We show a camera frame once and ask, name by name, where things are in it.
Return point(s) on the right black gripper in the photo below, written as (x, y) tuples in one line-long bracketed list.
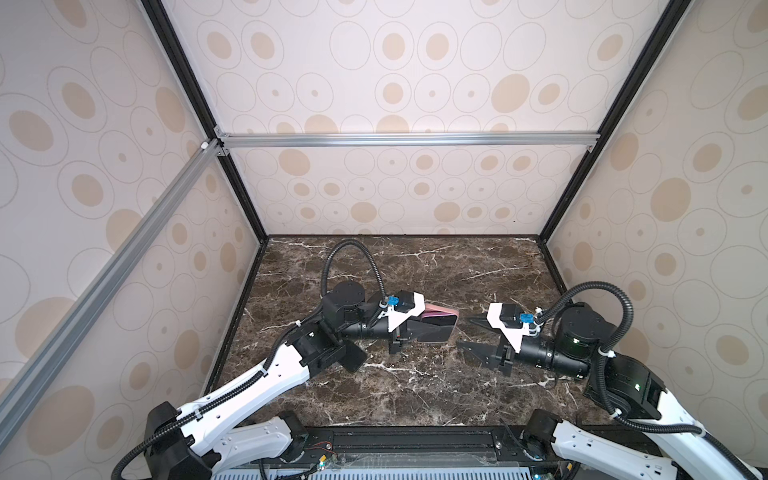
[(487, 357)]

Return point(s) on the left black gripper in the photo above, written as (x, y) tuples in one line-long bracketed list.
[(399, 334)]

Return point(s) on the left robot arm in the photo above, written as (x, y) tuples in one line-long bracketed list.
[(205, 437)]

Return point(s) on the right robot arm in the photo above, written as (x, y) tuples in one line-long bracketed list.
[(640, 401)]

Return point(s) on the black phone lower left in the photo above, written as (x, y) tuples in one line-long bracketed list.
[(353, 357)]

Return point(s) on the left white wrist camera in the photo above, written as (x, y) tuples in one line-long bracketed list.
[(401, 307)]

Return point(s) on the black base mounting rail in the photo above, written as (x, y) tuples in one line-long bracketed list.
[(414, 447)]

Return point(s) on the horizontal aluminium rail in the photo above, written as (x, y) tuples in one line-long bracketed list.
[(440, 139)]

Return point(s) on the diagonal aluminium rail left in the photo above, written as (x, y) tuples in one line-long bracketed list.
[(40, 371)]

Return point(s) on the black frame post right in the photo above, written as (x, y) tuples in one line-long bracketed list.
[(652, 49)]

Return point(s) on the black frame post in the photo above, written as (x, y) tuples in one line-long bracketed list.
[(652, 49), (161, 24)]

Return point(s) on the black frame post left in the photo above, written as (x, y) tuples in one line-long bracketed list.
[(161, 24)]

